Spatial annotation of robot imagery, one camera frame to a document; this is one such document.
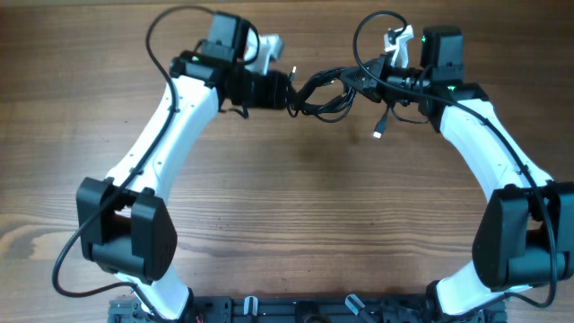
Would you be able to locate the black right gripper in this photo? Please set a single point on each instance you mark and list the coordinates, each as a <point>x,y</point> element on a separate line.
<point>371,86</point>

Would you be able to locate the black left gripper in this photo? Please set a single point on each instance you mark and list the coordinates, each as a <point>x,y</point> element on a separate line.
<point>278,84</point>

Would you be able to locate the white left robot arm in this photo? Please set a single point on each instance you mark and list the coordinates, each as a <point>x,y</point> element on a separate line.
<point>124,223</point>

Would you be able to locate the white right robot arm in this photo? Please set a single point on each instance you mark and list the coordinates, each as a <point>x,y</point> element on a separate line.
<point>525,238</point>

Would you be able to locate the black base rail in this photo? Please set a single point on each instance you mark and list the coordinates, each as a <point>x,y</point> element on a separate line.
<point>314,309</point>

